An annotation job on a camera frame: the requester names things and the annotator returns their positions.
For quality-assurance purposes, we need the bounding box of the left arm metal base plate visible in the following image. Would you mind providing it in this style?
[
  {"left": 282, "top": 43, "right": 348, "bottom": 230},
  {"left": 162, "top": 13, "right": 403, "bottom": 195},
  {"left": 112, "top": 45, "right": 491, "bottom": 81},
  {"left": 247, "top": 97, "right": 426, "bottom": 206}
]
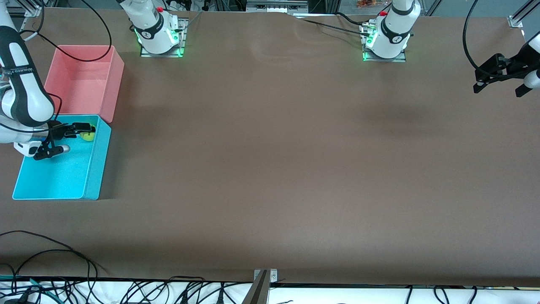
[{"left": 362, "top": 21, "right": 407, "bottom": 63}]

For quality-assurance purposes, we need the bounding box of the teal cable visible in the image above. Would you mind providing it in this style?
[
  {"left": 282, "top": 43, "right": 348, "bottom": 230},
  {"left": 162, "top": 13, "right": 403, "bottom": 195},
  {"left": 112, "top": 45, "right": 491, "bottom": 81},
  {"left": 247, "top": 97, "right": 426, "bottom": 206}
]
[{"left": 0, "top": 275, "right": 57, "bottom": 302}]

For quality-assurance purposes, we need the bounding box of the short black base cable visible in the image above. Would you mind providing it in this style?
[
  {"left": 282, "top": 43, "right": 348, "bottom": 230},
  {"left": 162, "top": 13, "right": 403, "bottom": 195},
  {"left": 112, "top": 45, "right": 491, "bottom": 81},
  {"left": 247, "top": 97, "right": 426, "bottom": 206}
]
[{"left": 335, "top": 12, "right": 364, "bottom": 25}]

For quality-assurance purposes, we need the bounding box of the dark grey metal bar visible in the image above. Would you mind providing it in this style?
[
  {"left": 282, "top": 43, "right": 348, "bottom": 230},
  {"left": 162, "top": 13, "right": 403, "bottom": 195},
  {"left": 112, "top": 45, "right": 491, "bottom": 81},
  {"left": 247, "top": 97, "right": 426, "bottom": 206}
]
[{"left": 243, "top": 270, "right": 270, "bottom": 304}]

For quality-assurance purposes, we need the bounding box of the aluminium frame profile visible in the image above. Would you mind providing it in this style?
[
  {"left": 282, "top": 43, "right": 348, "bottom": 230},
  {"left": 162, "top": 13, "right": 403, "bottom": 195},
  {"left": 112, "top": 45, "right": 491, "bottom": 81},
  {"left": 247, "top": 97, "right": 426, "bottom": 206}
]
[
  {"left": 508, "top": 0, "right": 540, "bottom": 29},
  {"left": 8, "top": 0, "right": 43, "bottom": 17}
]

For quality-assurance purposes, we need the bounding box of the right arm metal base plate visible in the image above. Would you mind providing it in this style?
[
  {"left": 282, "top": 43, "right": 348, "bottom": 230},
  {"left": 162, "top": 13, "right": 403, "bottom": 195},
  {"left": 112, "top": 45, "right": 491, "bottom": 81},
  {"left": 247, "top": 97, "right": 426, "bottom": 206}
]
[{"left": 140, "top": 18, "right": 187, "bottom": 58}]

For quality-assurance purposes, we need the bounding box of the silver metal box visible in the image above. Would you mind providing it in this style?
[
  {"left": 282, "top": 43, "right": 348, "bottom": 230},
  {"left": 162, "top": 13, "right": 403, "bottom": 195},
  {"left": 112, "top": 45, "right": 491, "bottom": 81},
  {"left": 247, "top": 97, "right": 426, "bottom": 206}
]
[{"left": 246, "top": 0, "right": 309, "bottom": 13}]

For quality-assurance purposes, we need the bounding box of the pink plastic bin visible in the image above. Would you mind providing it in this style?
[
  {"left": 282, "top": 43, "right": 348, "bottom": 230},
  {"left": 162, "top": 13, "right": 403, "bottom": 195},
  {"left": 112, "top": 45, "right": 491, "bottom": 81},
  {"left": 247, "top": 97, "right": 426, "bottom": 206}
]
[{"left": 43, "top": 45, "right": 125, "bottom": 124}]

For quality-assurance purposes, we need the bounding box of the long black base cable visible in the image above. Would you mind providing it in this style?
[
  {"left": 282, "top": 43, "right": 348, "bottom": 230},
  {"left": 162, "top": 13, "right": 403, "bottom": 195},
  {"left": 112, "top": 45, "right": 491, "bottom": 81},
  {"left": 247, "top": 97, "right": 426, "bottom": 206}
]
[{"left": 302, "top": 18, "right": 371, "bottom": 36}]

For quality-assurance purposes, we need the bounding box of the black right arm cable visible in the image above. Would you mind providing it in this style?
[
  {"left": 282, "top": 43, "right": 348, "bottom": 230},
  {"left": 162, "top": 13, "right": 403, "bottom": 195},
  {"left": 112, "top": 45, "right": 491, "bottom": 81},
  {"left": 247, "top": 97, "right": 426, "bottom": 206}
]
[{"left": 19, "top": 0, "right": 112, "bottom": 62}]

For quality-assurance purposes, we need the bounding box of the silver metal bracket plate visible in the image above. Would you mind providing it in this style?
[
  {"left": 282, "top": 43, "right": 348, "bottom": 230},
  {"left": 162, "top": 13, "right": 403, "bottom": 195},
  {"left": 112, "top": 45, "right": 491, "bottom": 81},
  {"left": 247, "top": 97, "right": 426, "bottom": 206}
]
[{"left": 254, "top": 269, "right": 278, "bottom": 284}]

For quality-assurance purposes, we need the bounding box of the blue plastic bin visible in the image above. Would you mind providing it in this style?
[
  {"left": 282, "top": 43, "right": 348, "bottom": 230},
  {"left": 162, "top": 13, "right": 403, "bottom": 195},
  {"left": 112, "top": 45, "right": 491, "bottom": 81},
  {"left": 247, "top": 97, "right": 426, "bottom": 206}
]
[{"left": 12, "top": 114, "right": 112, "bottom": 201}]

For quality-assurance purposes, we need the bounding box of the short black looping cable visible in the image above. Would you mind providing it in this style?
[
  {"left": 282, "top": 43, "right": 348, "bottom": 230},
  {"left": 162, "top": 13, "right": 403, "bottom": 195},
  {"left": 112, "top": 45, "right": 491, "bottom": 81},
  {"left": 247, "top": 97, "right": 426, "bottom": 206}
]
[{"left": 8, "top": 249, "right": 91, "bottom": 292}]

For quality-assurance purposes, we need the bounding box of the long black looping cable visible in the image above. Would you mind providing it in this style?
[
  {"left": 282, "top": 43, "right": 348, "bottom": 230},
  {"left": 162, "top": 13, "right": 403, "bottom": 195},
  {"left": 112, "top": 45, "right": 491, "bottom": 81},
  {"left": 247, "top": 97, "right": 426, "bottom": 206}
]
[{"left": 0, "top": 230, "right": 108, "bottom": 279}]

